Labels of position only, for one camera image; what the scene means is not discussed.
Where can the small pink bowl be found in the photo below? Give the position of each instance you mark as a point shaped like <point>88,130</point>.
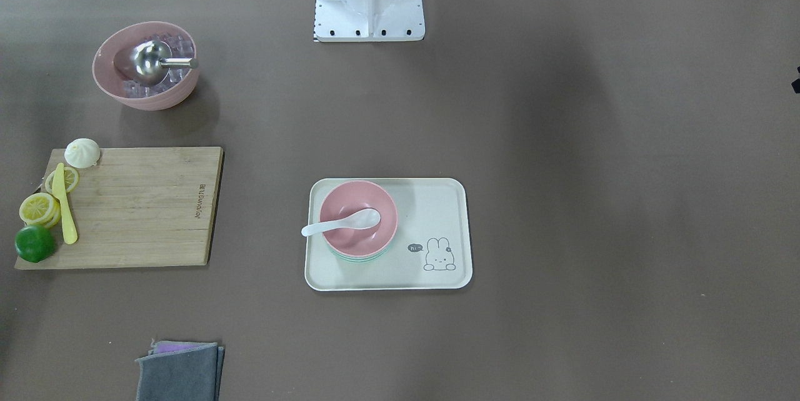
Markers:
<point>348,197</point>

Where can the white ceramic spoon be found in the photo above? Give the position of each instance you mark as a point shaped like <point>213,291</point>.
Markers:
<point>360,220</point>

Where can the large pink ice bowl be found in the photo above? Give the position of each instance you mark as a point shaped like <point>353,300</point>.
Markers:
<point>169,93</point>

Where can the cream rabbit tray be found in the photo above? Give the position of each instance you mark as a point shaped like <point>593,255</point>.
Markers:
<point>431,250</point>

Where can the stacked green bowls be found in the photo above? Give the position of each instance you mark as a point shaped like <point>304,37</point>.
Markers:
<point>359,258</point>

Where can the wooden cutting board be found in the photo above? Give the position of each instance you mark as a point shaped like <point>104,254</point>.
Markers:
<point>141,207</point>

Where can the metal ice scoop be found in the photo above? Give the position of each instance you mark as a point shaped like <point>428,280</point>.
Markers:
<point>148,63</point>

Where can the grey folded cloth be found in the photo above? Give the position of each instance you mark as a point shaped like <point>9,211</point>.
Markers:
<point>176,370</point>

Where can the lemon slice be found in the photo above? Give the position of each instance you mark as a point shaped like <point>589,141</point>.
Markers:
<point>70,176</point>
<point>40,209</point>

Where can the yellow plastic knife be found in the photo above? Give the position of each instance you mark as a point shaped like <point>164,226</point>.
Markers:
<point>69,230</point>

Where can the green lime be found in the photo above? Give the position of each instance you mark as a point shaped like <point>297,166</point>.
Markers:
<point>34,243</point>

